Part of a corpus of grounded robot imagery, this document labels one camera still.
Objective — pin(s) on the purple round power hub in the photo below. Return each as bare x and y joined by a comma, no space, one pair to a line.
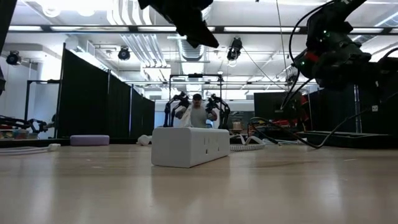
89,140

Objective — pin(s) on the silver ventilation duct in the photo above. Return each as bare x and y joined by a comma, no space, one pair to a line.
192,53

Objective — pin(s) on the person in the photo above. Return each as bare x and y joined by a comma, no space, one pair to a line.
198,116

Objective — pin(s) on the beige cup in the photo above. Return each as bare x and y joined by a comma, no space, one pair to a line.
237,125

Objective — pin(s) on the black ceiling spotlight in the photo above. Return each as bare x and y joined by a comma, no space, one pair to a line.
234,49
124,53
13,58

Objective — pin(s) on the black stand frame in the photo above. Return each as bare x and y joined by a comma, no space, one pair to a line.
26,109

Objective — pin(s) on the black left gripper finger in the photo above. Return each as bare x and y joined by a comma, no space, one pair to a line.
196,32

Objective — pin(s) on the colourful object pile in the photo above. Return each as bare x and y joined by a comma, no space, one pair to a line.
15,134

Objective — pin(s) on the black partition curtain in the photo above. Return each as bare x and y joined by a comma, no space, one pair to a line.
335,115
93,102

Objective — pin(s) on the black power strip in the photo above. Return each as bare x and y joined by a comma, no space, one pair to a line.
357,139

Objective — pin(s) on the white power strip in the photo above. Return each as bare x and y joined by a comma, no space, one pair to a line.
186,146

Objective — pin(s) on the black background robot arm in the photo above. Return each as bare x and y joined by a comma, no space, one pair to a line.
174,105
222,109
31,124

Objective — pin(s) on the black overhead light bar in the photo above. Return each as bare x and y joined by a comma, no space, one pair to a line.
219,30

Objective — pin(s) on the black table frame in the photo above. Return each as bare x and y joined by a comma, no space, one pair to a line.
31,143

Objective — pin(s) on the black gantry frame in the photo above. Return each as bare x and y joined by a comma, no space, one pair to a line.
196,75

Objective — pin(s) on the black monitor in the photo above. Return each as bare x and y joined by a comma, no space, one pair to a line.
270,105

